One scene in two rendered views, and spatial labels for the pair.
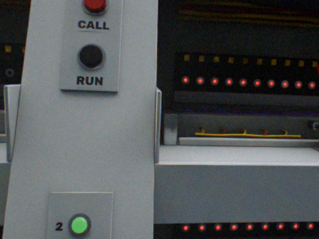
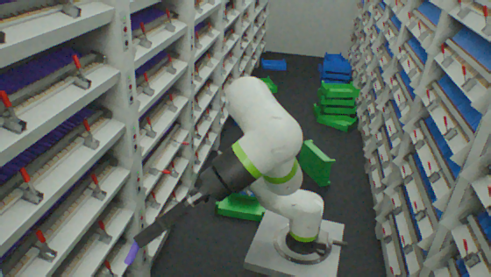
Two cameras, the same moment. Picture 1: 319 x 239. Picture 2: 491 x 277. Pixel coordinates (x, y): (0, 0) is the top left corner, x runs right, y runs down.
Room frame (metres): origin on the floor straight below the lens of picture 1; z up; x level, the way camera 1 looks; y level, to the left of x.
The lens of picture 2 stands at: (-0.58, 1.82, 1.53)
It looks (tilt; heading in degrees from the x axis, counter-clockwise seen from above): 29 degrees down; 285
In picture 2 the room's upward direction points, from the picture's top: 4 degrees clockwise
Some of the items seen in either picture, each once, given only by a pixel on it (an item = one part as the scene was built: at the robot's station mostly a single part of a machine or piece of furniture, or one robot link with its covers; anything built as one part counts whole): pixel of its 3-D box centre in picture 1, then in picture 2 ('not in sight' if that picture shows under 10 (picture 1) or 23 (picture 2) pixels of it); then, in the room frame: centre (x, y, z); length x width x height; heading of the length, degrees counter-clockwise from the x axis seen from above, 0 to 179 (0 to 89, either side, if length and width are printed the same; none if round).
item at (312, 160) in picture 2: not in sight; (316, 162); (-0.49, -0.55, 0.10); 0.30 x 0.08 x 0.20; 130
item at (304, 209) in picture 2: not in sight; (302, 214); (-0.52, 0.52, 0.49); 0.16 x 0.13 x 0.19; 164
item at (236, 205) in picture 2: not in sight; (242, 202); (-0.12, 0.00, 0.04); 0.30 x 0.20 x 0.08; 6
